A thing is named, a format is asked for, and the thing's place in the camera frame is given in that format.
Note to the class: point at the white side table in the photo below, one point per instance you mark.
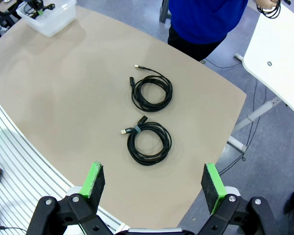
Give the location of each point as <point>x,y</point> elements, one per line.
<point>279,44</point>

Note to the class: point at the clear plastic storage container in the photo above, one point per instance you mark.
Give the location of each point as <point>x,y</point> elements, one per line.
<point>51,24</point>

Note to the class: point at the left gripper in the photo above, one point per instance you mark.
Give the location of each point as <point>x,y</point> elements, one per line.
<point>35,5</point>

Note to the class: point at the grey metal desk leg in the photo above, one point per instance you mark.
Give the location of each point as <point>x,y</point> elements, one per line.
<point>165,12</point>

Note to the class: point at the person in blue hoodie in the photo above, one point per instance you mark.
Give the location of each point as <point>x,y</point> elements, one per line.
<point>205,19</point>

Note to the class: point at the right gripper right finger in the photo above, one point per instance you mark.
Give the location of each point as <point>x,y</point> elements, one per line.
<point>210,188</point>

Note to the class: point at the person's left hand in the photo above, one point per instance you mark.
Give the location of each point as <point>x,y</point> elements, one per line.
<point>265,3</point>

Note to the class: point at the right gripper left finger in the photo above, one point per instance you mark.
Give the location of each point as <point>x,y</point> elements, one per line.
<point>95,186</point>

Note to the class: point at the silver aluminium frame rails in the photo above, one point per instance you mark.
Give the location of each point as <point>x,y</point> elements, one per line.
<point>19,159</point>

